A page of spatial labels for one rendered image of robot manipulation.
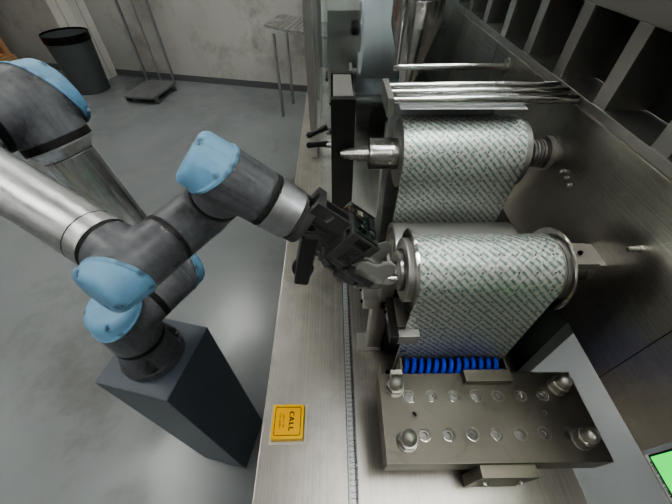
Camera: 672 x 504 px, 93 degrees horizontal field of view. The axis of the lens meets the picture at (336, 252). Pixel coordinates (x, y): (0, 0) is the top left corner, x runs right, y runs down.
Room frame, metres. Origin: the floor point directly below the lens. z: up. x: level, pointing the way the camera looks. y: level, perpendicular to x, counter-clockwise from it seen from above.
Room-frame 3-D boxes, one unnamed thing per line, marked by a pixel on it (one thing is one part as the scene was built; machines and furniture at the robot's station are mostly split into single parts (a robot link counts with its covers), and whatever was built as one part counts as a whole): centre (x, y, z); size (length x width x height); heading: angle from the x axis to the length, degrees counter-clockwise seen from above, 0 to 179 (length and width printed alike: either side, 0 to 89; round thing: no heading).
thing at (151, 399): (0.37, 0.48, 0.45); 0.20 x 0.20 x 0.90; 77
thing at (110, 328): (0.38, 0.47, 1.07); 0.13 x 0.12 x 0.14; 152
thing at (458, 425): (0.19, -0.29, 1.00); 0.40 x 0.16 x 0.06; 91
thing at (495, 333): (0.31, -0.25, 1.11); 0.23 x 0.01 x 0.18; 91
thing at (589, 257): (0.37, -0.42, 1.28); 0.06 x 0.05 x 0.02; 91
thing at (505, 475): (0.09, -0.30, 0.97); 0.10 x 0.03 x 0.11; 91
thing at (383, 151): (0.62, -0.10, 1.34); 0.06 x 0.06 x 0.06; 1
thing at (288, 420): (0.20, 0.11, 0.91); 0.07 x 0.07 x 0.02; 1
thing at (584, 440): (0.14, -0.45, 1.05); 0.04 x 0.04 x 0.04
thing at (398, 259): (0.37, -0.12, 1.25); 0.07 x 0.02 x 0.07; 1
